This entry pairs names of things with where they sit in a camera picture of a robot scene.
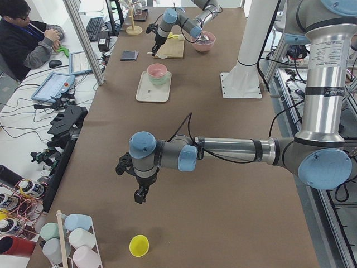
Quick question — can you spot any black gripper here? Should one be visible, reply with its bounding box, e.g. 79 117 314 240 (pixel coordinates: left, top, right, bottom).
151 33 167 58
134 173 157 203

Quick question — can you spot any small pink bowl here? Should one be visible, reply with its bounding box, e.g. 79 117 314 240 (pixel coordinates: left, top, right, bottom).
147 63 167 78

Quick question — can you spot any white ceramic spoon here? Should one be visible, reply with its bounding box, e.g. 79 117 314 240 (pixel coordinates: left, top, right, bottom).
147 51 168 59

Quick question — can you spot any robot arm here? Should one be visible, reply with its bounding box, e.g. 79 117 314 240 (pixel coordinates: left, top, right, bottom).
146 1 222 56
128 1 356 203

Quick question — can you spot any green bowl stack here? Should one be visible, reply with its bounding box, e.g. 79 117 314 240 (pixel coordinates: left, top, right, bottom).
148 75 167 85

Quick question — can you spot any large pink ice bowl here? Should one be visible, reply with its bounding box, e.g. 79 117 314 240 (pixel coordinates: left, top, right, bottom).
191 31 216 52

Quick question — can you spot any bamboo cutting board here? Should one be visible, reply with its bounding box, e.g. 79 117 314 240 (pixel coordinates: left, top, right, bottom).
160 38 185 59

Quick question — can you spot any yellow plastic knife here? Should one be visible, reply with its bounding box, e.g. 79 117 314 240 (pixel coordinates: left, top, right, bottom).
167 34 180 39

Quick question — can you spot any wooden mug tree stand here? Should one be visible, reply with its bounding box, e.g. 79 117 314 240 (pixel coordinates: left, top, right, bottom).
122 1 142 36

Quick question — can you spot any grey folded cloth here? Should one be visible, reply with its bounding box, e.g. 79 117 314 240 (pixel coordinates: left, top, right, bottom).
120 50 139 61

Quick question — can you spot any cream serving tray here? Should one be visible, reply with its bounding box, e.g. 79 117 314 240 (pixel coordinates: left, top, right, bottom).
136 71 172 103

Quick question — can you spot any metal ice scoop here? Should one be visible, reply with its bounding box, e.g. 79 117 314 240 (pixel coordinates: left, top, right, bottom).
195 34 210 44

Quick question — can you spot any yellow plastic cup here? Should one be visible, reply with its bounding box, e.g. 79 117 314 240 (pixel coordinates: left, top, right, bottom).
129 234 149 257

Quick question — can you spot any black keyboard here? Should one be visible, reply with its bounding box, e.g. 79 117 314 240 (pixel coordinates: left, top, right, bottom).
85 17 104 42

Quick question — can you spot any blue plastic cup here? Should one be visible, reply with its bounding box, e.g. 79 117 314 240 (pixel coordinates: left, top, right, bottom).
64 214 91 231

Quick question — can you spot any white plastic cup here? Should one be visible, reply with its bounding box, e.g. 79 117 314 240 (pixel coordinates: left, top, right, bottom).
69 228 96 249

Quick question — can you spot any blue teach pendant far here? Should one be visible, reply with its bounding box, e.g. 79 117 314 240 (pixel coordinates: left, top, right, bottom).
69 51 93 76

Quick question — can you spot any blue teach pendant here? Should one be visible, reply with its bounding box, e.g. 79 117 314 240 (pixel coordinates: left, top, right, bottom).
31 73 75 103
69 51 93 76

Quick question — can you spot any pink plastic cup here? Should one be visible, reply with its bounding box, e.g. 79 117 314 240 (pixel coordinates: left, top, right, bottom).
73 245 101 268

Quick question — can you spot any green plastic cup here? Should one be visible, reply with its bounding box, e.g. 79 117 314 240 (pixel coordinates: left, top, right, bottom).
40 223 60 241

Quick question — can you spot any black computer mouse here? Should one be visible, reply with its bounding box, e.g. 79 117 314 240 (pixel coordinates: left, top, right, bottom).
48 59 62 68

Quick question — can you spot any grey plastic cup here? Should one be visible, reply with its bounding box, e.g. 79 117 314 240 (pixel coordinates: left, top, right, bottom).
42 238 62 264

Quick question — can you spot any blue teach pendant near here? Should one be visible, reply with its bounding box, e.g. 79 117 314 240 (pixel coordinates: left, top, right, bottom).
31 73 75 103

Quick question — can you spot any seated person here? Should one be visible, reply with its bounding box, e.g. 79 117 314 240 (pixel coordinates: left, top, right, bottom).
1 1 65 81

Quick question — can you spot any red can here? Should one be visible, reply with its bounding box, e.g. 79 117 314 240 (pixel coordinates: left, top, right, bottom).
1 236 36 257

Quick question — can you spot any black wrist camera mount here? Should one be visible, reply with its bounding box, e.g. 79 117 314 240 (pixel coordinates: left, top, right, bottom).
115 152 135 176

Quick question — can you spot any aluminium frame post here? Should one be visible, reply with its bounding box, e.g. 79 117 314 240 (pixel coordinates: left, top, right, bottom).
63 0 105 86

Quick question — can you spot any white wire cup rack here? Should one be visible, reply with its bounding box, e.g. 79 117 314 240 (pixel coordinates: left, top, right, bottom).
40 212 103 267

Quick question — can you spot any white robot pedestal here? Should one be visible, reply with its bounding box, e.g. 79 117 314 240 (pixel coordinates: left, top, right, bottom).
221 0 280 99

